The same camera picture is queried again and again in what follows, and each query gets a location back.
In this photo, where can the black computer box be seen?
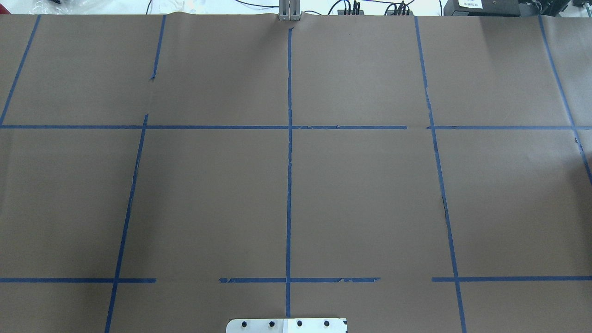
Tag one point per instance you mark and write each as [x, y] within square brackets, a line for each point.
[493, 8]

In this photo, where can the aluminium frame post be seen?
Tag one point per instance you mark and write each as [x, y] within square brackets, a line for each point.
[289, 10]

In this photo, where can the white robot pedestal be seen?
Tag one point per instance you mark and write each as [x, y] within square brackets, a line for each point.
[288, 325]

